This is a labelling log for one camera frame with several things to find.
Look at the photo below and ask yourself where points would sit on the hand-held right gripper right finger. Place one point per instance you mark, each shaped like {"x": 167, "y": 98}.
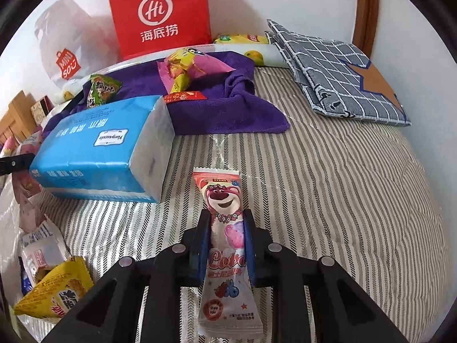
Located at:
{"x": 250, "y": 257}

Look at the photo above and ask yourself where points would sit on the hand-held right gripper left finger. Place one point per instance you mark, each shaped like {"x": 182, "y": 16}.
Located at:
{"x": 204, "y": 253}

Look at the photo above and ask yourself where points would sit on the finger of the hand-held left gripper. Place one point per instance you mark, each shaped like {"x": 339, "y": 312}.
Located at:
{"x": 16, "y": 165}

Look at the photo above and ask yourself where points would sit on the long pink bear packet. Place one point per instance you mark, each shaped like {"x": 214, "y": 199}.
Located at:
{"x": 223, "y": 203}

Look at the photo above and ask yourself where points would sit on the white packet with blue print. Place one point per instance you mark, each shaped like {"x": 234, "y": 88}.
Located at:
{"x": 44, "y": 250}

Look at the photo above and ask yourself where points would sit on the green snack packet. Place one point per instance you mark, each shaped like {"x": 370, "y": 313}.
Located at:
{"x": 101, "y": 91}

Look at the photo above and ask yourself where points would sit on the dark blue snack packet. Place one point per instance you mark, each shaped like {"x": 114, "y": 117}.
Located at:
{"x": 25, "y": 278}

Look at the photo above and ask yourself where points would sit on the small red packet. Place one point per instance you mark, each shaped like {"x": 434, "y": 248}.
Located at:
{"x": 185, "y": 96}

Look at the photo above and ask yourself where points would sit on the pink and yellow candy bag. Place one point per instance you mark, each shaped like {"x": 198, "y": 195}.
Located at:
{"x": 192, "y": 68}

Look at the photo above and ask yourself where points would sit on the pink packet with chocolate picture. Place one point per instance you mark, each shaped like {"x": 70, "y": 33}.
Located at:
{"x": 26, "y": 189}

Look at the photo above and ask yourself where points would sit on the wooden headboard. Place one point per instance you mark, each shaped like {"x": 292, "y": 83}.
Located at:
{"x": 16, "y": 114}

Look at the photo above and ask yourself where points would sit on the light pink snack packet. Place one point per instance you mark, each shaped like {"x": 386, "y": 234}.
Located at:
{"x": 32, "y": 218}

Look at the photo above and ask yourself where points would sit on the patterned book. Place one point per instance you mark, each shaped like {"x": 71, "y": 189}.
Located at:
{"x": 41, "y": 109}

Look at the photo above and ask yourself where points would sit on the blue tissue pack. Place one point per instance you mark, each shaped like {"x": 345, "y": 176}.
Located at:
{"x": 96, "y": 146}

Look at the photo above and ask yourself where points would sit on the grey striped bed quilt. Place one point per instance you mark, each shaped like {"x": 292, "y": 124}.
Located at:
{"x": 321, "y": 185}

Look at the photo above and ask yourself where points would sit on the yellow snack packet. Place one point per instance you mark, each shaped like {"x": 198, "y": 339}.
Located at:
{"x": 53, "y": 293}

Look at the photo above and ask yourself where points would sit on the white plastic shopping bag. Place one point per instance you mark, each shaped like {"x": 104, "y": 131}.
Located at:
{"x": 71, "y": 35}

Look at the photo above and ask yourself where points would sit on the purple towel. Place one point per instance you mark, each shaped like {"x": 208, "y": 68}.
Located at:
{"x": 228, "y": 107}

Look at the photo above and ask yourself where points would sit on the grey checked folded cloth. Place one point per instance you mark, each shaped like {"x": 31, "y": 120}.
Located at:
{"x": 332, "y": 75}

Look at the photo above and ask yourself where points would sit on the patterned wrapping paper roll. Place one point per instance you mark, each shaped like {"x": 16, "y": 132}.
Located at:
{"x": 257, "y": 55}

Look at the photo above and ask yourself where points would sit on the red paper bag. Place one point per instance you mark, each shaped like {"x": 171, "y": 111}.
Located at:
{"x": 160, "y": 10}

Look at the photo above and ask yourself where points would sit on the yellow packet with green label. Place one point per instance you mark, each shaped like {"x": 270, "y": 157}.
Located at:
{"x": 242, "y": 38}

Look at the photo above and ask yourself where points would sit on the brown wooden door frame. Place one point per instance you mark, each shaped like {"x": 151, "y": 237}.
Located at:
{"x": 366, "y": 7}

